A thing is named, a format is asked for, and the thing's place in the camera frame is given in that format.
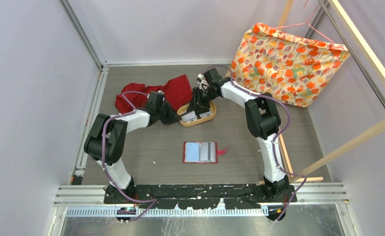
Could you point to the pink clothes hanger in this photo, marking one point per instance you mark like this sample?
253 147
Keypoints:
312 21

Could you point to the white magnetic stripe card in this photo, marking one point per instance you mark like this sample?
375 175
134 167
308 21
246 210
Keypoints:
207 152

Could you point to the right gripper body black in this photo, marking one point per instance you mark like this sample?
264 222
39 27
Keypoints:
208 94

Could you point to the red cloth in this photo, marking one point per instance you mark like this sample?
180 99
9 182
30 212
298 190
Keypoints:
177 91

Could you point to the white numbered card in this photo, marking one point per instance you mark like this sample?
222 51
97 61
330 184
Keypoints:
186 117

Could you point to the wooden frame rack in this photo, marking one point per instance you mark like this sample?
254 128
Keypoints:
348 118

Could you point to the aluminium frame rail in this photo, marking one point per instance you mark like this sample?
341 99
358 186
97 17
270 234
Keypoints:
88 200

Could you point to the yellow oval tray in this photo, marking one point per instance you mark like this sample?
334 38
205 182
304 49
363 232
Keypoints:
204 117

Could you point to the red card holder wallet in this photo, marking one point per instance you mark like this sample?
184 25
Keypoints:
191 152

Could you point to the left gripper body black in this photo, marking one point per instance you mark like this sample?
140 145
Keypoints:
161 111

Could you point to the floral fabric bag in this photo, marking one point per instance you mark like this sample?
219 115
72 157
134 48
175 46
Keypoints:
292 69

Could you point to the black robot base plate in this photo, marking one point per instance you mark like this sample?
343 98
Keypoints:
200 196

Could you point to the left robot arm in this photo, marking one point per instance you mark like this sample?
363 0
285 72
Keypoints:
106 139

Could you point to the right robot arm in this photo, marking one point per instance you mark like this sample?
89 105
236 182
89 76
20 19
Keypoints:
262 118

